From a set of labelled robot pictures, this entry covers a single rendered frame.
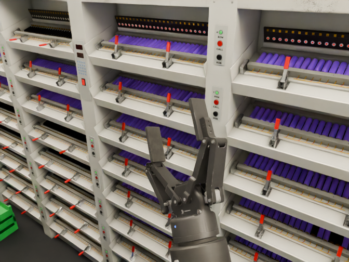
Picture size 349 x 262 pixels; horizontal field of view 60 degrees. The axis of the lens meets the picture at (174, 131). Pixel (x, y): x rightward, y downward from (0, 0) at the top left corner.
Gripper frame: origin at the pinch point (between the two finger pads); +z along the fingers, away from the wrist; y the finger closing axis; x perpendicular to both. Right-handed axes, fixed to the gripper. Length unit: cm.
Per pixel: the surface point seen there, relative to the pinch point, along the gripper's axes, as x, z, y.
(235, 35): -38, 33, -9
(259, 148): -52, 0, -22
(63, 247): -42, -23, -209
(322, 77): -55, 14, 4
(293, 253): -68, -37, -31
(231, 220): -62, -22, -51
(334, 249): -76, -37, -20
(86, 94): -22, 47, -87
